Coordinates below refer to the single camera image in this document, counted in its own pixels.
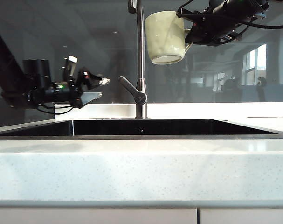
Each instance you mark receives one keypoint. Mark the pale green dimpled mug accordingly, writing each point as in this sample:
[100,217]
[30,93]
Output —
[164,35]

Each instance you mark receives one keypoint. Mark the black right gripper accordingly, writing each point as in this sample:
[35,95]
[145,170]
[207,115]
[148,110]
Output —
[211,28]

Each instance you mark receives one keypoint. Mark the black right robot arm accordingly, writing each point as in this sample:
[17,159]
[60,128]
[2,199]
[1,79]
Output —
[236,5]

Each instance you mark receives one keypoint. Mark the chrome gooseneck faucet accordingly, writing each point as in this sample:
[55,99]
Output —
[140,46]

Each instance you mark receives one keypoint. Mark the wide grey cabinet door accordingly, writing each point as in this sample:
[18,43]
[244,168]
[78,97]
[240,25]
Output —
[94,217]

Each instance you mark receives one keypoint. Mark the black undermount sink basin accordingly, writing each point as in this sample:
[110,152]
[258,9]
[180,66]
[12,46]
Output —
[155,128]

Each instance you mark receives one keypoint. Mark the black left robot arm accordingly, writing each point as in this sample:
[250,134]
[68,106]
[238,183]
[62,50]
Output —
[8,70]

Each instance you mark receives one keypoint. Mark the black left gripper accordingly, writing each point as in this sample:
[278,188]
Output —
[64,92]

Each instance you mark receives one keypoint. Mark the left wrist camera white-capped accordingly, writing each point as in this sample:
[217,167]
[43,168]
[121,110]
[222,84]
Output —
[70,67]

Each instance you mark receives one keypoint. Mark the white backsplash ledge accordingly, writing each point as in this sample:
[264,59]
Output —
[97,110]

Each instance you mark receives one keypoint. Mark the narrow grey cabinet door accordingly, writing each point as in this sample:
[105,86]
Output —
[246,217]

